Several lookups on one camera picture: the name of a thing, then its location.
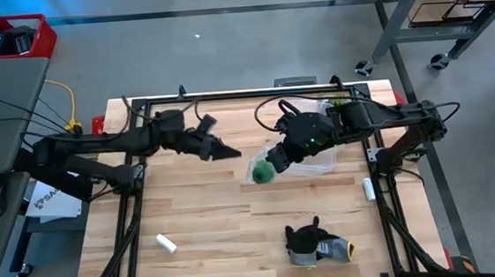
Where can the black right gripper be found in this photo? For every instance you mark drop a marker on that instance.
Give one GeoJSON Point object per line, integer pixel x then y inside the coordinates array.
{"type": "Point", "coordinates": [284, 155]}

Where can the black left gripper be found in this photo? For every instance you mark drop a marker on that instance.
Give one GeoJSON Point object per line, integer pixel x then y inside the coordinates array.
{"type": "Point", "coordinates": [194, 140]}

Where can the green elastic bandage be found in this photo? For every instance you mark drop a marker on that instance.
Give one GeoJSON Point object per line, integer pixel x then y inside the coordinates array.
{"type": "Point", "coordinates": [263, 172]}

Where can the clear plastic container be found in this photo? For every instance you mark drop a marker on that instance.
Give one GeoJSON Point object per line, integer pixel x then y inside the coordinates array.
{"type": "Point", "coordinates": [320, 163]}

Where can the black grey work glove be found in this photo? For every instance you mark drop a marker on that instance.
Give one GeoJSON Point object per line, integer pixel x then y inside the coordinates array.
{"type": "Point", "coordinates": [308, 240]}

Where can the white cylinder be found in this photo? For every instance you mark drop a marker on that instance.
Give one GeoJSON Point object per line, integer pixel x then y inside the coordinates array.
{"type": "Point", "coordinates": [368, 189]}
{"type": "Point", "coordinates": [167, 244]}

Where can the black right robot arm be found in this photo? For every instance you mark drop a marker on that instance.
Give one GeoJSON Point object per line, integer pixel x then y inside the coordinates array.
{"type": "Point", "coordinates": [383, 119]}

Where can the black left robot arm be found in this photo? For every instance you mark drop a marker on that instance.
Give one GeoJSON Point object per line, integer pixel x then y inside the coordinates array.
{"type": "Point", "coordinates": [97, 143]}

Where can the grey box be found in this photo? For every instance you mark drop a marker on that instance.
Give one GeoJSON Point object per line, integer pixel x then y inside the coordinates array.
{"type": "Point", "coordinates": [295, 81]}

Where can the green moss clump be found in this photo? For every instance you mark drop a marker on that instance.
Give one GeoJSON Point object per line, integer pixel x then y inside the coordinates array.
{"type": "Point", "coordinates": [339, 101]}

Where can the black caster wheel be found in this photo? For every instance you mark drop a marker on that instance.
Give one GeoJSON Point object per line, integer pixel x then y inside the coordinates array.
{"type": "Point", "coordinates": [439, 61]}
{"type": "Point", "coordinates": [24, 271]}
{"type": "Point", "coordinates": [363, 68]}

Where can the red clamp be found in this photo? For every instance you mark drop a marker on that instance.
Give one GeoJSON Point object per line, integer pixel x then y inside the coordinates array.
{"type": "Point", "coordinates": [97, 123]}
{"type": "Point", "coordinates": [399, 97]}

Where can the white printed paper sheet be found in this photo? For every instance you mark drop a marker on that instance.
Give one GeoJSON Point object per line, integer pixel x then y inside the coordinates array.
{"type": "Point", "coordinates": [53, 202]}

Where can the grey metal cart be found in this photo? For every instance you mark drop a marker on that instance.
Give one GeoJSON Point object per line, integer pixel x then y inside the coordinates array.
{"type": "Point", "coordinates": [401, 11]}

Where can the red plastic crate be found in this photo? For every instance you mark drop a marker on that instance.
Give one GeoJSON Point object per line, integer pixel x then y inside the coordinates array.
{"type": "Point", "coordinates": [47, 41]}

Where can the orange black object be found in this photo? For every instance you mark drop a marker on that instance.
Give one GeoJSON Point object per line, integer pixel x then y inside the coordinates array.
{"type": "Point", "coordinates": [464, 265]}

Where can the grey desk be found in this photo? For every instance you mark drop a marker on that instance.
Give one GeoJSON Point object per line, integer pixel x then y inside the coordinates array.
{"type": "Point", "coordinates": [0, 87]}

